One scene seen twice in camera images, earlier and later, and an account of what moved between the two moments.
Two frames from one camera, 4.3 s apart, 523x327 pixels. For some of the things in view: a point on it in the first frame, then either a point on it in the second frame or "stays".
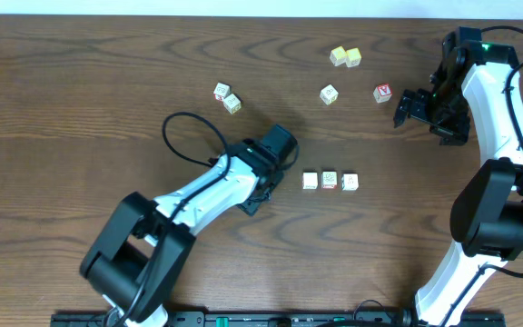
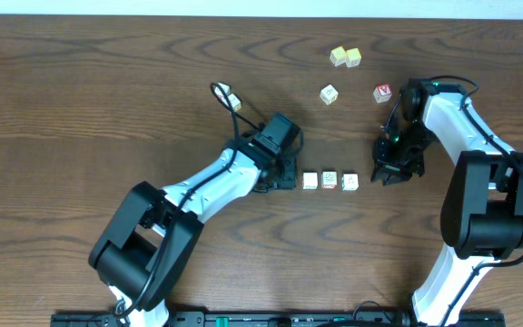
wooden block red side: x=350 y=182 stays
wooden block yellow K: x=232 y=104 stays
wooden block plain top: x=310 y=180 stays
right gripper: x=455 y=133 -> x=385 y=165
